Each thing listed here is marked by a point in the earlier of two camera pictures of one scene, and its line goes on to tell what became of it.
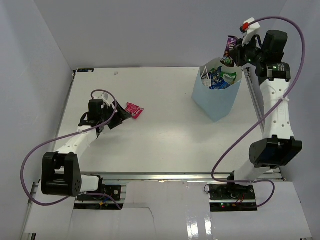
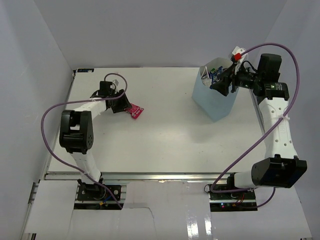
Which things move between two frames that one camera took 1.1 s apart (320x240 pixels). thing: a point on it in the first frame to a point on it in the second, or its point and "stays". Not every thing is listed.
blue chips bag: [217, 82] stays
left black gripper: [118, 116] to [123, 103]
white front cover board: [171, 210] stays
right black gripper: [238, 52] to [222, 86]
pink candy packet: [134, 110] stays
